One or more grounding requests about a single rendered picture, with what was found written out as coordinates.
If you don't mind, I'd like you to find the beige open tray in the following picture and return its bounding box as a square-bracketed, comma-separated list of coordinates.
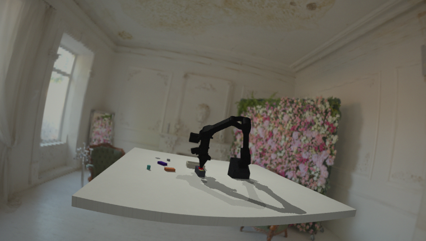
[186, 161, 200, 168]

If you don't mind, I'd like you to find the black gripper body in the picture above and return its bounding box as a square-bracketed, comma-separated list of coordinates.
[196, 144, 211, 161]

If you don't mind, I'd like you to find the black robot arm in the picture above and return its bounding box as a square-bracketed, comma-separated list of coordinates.
[189, 116, 251, 169]

